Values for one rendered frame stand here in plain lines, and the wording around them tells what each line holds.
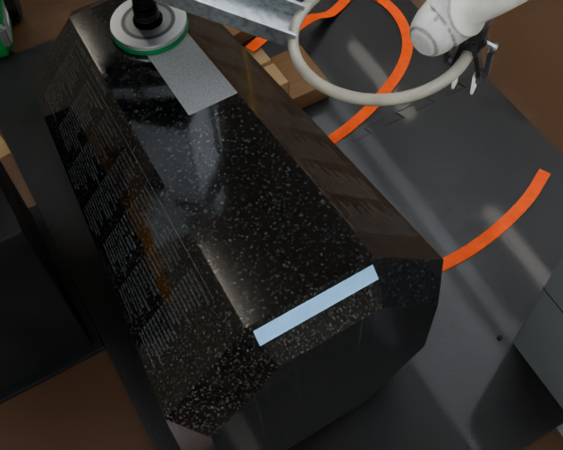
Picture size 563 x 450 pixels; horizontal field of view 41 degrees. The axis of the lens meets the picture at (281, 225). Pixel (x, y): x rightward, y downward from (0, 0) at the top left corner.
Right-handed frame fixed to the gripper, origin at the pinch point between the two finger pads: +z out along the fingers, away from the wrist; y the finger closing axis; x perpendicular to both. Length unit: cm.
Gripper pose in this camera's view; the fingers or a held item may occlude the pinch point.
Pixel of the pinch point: (465, 79)
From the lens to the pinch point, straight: 204.4
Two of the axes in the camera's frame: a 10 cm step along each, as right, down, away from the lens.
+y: -8.8, -3.4, 3.2
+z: 1.0, 5.3, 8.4
